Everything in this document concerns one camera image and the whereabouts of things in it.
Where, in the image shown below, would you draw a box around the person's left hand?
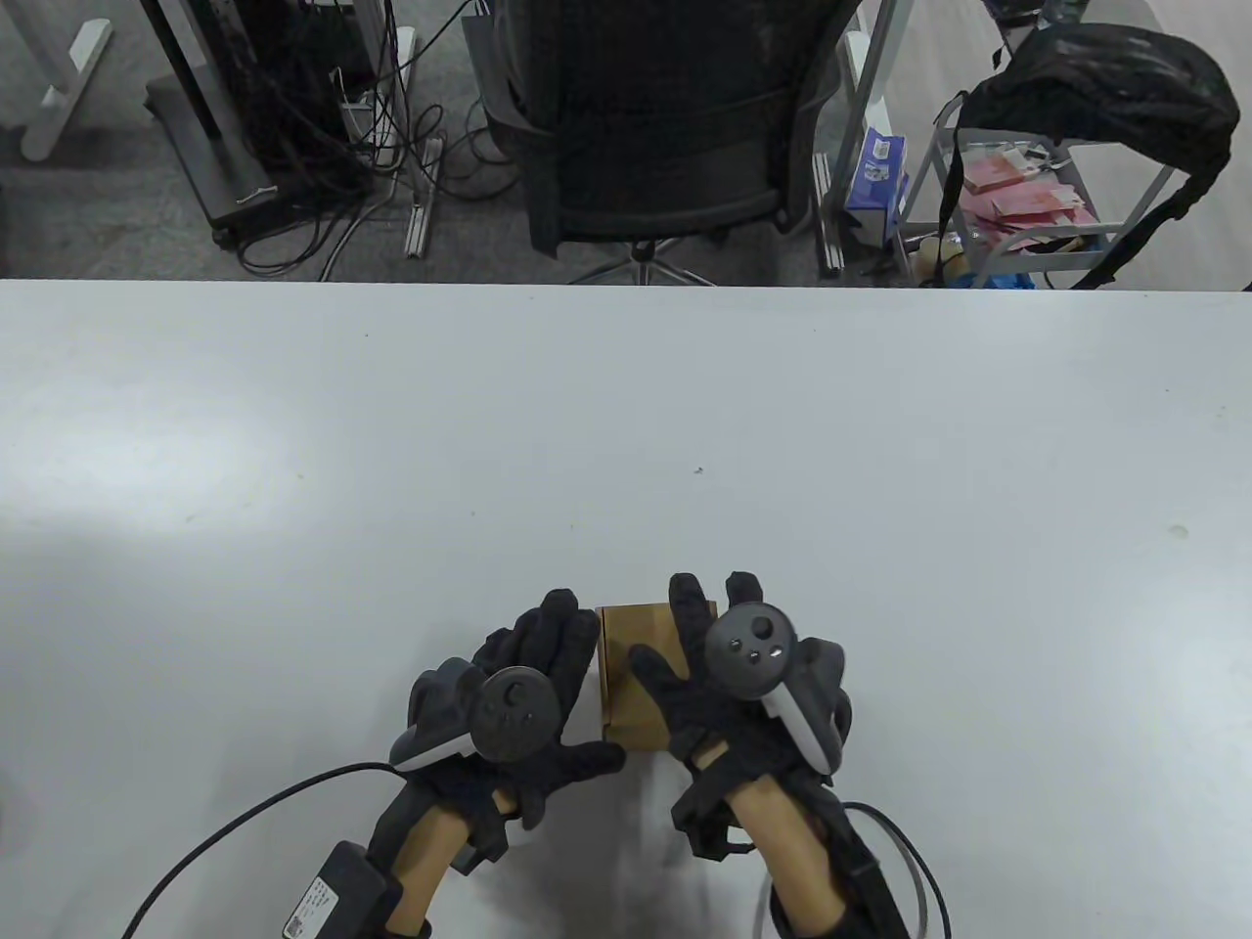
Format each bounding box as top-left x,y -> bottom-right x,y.
411,589 -> 627,832

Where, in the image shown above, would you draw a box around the person's right hand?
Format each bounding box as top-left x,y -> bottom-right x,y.
629,572 -> 832,783

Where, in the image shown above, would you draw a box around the small brown mailer box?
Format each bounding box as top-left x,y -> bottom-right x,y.
595,602 -> 720,752

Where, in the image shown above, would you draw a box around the person's left forearm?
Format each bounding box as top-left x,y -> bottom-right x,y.
386,792 -> 519,939

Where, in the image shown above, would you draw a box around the person's right forearm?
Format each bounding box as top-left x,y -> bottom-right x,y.
729,782 -> 850,939

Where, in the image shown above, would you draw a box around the blue and white box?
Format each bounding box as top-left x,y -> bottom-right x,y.
843,127 -> 909,246

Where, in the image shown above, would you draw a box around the dark grey left hand controller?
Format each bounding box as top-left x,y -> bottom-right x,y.
389,658 -> 560,769

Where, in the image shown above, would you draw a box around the dark grey hand controller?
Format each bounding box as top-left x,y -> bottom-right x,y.
389,658 -> 560,769
704,604 -> 850,779

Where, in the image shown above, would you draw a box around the dark grey right hand controller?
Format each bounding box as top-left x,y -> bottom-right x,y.
704,604 -> 850,779

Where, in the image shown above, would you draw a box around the tan bag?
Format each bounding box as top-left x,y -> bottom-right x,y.
913,235 -> 979,287

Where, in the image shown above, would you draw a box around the grey metal cart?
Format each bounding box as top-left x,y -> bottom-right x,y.
895,93 -> 1180,291

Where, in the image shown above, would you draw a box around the black mesh office chair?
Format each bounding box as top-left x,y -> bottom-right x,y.
462,0 -> 864,287

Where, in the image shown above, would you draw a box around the stack of pink packets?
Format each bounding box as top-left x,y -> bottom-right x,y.
961,145 -> 1098,233

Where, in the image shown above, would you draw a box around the grey desk leg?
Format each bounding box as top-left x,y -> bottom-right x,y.
831,0 -> 901,197

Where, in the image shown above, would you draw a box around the grey monitor stand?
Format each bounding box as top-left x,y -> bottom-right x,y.
140,0 -> 285,246

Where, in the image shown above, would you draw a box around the black backpack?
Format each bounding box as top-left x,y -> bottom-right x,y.
937,22 -> 1241,291

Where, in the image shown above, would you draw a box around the black computer tower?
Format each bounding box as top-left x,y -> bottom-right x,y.
230,0 -> 378,187

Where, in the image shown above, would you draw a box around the white desk leg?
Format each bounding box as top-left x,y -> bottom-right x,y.
20,0 -> 113,162

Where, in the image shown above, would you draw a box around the black cable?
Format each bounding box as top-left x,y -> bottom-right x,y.
122,763 -> 412,939

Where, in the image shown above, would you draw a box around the black strapped wrist camera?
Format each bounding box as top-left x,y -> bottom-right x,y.
768,792 -> 913,939

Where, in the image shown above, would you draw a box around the thin looped cable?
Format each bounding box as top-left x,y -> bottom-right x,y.
753,802 -> 952,939

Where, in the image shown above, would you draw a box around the aluminium rail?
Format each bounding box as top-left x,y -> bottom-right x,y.
808,152 -> 846,275
405,137 -> 444,259

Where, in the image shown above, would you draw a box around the tangle of black cables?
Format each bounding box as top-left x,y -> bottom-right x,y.
235,0 -> 524,277

